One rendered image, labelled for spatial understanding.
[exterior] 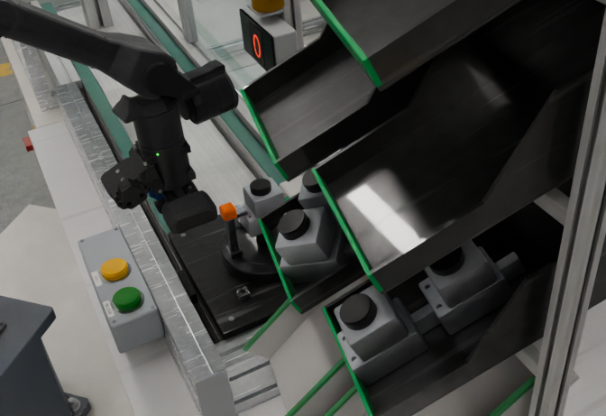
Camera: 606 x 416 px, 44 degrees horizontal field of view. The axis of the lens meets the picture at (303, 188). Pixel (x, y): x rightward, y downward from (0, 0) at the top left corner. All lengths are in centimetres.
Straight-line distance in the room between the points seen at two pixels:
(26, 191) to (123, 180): 220
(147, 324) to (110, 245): 17
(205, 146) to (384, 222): 94
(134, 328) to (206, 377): 16
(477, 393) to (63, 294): 77
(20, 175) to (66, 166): 164
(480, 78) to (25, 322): 63
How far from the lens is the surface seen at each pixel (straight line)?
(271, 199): 104
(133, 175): 94
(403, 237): 54
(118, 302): 109
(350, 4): 50
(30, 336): 97
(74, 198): 151
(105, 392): 114
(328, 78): 69
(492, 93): 61
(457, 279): 61
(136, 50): 85
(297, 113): 68
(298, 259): 71
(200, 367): 100
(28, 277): 136
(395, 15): 47
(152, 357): 116
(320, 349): 88
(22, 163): 331
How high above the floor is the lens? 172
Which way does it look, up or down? 37 degrees down
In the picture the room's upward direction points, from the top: 5 degrees counter-clockwise
